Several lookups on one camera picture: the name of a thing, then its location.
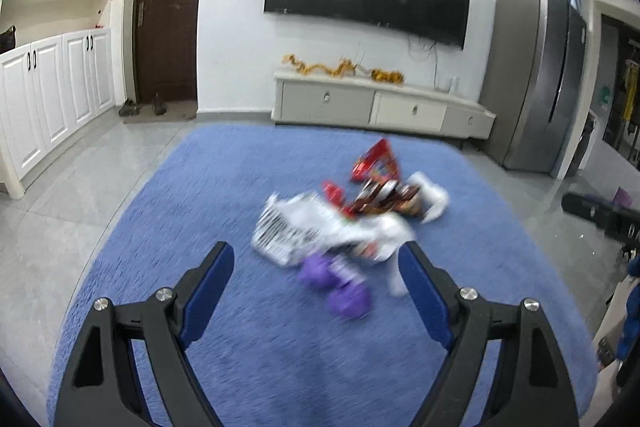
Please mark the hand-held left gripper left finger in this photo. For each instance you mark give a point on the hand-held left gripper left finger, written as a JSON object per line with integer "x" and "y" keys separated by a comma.
{"x": 205, "y": 302}

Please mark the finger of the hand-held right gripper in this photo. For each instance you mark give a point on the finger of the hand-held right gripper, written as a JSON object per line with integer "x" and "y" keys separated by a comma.
{"x": 580, "y": 205}

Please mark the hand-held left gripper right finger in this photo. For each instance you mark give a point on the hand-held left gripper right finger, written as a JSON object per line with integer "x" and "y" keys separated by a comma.
{"x": 425, "y": 302}

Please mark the white plastic wrapper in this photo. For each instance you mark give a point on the white plastic wrapper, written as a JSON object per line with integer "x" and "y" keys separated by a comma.
{"x": 385, "y": 234}

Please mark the white tissue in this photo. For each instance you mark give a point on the white tissue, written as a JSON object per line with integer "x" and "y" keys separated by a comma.
{"x": 432, "y": 197}

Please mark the purple wrapper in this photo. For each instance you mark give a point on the purple wrapper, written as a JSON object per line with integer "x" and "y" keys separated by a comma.
{"x": 320, "y": 274}

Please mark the brown snack packet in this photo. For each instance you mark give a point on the brown snack packet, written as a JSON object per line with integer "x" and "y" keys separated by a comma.
{"x": 385, "y": 199}

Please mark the white striped wrapper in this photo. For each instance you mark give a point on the white striped wrapper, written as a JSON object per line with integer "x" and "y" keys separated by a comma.
{"x": 290, "y": 227}

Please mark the small red snack packet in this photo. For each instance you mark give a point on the small red snack packet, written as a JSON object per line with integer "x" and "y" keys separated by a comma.
{"x": 332, "y": 192}

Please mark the blue plush blanket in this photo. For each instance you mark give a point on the blue plush blanket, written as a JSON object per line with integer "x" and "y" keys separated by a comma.
{"x": 200, "y": 197}

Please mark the yellow hanging garment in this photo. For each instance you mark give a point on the yellow hanging garment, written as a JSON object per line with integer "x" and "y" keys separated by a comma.
{"x": 632, "y": 87}

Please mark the grey refrigerator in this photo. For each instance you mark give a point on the grey refrigerator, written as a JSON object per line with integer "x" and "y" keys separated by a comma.
{"x": 530, "y": 77}

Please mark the white router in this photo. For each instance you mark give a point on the white router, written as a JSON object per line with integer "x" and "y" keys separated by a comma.
{"x": 454, "y": 84}

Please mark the brown doormat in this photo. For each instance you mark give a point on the brown doormat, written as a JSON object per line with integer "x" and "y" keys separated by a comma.
{"x": 182, "y": 112}

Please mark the white television cabinet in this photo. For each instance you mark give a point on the white television cabinet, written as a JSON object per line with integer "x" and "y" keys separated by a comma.
{"x": 350, "y": 102}

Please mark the golden tiger ornament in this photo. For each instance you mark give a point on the golden tiger ornament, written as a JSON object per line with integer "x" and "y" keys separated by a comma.
{"x": 387, "y": 77}

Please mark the white base cabinets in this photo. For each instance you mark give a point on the white base cabinets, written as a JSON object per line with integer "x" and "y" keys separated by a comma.
{"x": 45, "y": 102}

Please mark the golden dragon ornament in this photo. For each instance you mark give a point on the golden dragon ornament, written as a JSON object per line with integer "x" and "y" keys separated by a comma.
{"x": 320, "y": 68}

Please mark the brown entrance door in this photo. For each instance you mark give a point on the brown entrance door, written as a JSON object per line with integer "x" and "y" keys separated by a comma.
{"x": 167, "y": 22}

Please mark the black bag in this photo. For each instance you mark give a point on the black bag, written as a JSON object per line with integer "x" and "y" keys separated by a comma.
{"x": 7, "y": 41}

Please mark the green wall sticker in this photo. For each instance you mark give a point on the green wall sticker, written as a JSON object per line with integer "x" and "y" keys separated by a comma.
{"x": 605, "y": 97}

